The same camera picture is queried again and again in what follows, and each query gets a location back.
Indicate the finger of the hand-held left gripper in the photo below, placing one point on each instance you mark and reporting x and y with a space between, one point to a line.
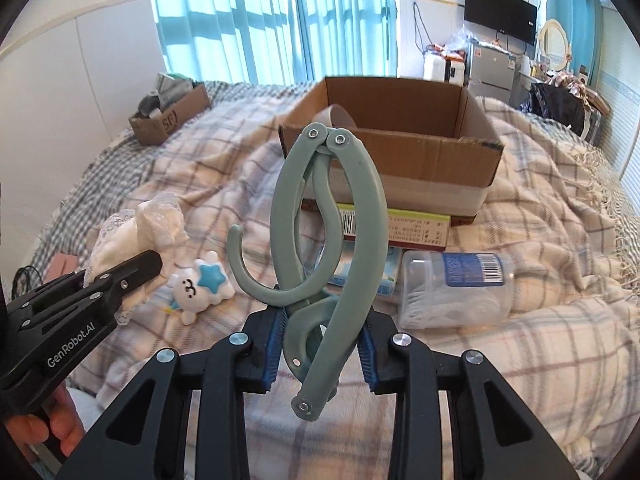
145 264

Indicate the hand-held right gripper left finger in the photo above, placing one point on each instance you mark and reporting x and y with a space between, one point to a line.
272 347

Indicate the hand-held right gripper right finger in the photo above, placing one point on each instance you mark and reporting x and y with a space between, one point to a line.
367 355

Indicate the clear plastic cotton swab jar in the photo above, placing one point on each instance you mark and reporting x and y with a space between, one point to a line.
450 300

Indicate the red yellow medicine box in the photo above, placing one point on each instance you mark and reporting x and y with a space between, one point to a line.
410 227

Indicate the green folding clothes hanger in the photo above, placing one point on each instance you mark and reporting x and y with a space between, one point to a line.
367 210

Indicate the large cardboard box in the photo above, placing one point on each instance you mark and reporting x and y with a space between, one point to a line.
425 160

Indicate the person's left hand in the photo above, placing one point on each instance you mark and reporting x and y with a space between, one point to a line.
67 420

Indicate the white lace cloth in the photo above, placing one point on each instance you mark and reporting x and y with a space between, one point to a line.
150 225

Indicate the white cloud toy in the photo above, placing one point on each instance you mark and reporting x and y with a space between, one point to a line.
190 290

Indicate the pink box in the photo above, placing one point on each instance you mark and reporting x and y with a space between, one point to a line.
65 262

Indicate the blue tissue packet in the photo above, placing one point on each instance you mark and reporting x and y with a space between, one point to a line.
385 275

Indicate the small cardboard box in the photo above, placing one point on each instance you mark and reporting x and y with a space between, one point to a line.
170 120

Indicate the white green small box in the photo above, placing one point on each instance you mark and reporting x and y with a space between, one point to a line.
172 82

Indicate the plaid fringed blanket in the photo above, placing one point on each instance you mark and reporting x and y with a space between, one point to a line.
550 260

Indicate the brown tape roll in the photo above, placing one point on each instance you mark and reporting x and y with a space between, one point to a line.
340 115

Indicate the wide cyan curtain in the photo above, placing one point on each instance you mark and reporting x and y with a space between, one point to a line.
220 20

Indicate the white suitcase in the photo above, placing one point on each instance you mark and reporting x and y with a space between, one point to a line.
435 67

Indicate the silver small fridge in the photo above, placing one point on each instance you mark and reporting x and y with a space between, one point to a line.
492 70

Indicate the black jacket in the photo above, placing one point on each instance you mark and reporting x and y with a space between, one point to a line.
560 107

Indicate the clear plastic bag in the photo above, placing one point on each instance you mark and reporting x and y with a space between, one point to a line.
462 40

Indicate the patterned cloth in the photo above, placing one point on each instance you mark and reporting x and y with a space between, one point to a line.
570 82

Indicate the white oval mirror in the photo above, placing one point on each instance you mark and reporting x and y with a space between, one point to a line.
554 42

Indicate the black television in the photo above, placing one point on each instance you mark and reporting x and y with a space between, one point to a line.
500 10

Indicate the narrow cyan curtain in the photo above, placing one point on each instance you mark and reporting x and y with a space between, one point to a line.
575 15

